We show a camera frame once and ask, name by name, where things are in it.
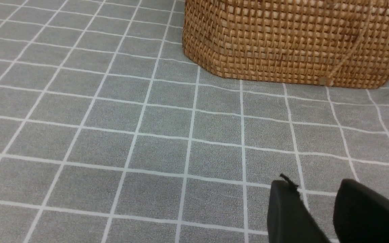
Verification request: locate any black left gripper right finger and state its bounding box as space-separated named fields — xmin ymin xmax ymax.
xmin=333 ymin=179 xmax=389 ymax=243

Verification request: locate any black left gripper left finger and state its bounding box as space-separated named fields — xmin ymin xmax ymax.
xmin=267 ymin=174 xmax=330 ymax=243

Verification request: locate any woven rattan basket green lining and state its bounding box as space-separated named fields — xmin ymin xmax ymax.
xmin=182 ymin=0 xmax=389 ymax=89

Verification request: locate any grey checked tablecloth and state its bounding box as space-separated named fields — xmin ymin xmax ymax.
xmin=0 ymin=0 xmax=389 ymax=243

